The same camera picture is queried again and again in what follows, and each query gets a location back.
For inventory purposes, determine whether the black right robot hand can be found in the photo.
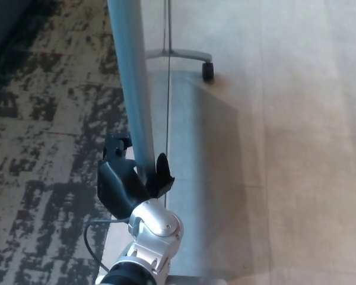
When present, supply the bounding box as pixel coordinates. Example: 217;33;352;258
96;134;176;221

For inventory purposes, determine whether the mobile glass whiteboard grey frame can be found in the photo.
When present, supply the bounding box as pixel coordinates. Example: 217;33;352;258
106;0;241;285

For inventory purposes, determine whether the grey flat whiteboard base leg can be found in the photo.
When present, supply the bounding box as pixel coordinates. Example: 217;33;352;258
167;275;224;285

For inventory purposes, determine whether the grey curved whiteboard base leg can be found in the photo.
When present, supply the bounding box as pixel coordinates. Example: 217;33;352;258
144;48;214;65

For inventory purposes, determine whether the black caster wheel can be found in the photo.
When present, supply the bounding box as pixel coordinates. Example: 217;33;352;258
201;61;216;82

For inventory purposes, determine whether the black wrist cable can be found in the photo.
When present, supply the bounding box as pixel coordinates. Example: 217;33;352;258
84;217;130;271

